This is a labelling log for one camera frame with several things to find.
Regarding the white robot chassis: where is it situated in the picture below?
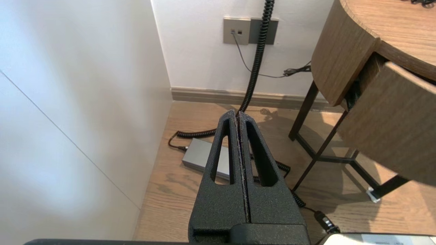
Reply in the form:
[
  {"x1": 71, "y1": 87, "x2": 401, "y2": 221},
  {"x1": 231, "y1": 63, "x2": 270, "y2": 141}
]
[{"x1": 322, "y1": 233, "x2": 436, "y2": 245}]

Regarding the grey baseboard strip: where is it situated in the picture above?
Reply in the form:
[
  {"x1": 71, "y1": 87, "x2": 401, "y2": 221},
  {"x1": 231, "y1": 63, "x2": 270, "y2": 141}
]
[{"x1": 170, "y1": 87, "x2": 344, "y2": 113}]

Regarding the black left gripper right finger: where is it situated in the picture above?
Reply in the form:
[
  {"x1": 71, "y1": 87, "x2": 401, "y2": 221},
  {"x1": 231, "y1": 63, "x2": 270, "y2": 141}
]
[{"x1": 238, "y1": 111, "x2": 309, "y2": 225}]

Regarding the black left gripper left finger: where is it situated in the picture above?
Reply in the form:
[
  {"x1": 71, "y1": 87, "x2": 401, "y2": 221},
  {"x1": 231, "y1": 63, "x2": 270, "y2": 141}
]
[{"x1": 188, "y1": 110, "x2": 251, "y2": 236}]

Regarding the beige wall data outlet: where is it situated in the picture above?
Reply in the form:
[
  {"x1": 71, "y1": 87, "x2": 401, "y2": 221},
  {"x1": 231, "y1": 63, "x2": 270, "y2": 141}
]
[{"x1": 223, "y1": 18, "x2": 251, "y2": 45}]

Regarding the thin black phone wire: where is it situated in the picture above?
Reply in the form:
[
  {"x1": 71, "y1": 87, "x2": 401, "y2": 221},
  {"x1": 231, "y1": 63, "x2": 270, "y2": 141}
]
[{"x1": 231, "y1": 31, "x2": 312, "y2": 79}]

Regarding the grey power adapter brick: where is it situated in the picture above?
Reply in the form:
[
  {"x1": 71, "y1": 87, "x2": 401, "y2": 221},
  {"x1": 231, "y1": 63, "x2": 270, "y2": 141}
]
[{"x1": 182, "y1": 138, "x2": 232, "y2": 181}]

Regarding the dark wall outlet plate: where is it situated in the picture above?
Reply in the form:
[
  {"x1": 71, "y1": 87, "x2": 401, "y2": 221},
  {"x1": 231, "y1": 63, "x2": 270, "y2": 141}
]
[{"x1": 249, "y1": 18, "x2": 279, "y2": 45}]

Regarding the black coiled power cable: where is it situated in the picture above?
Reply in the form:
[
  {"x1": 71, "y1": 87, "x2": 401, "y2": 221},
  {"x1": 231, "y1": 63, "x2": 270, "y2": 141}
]
[{"x1": 168, "y1": 0, "x2": 275, "y2": 152}]

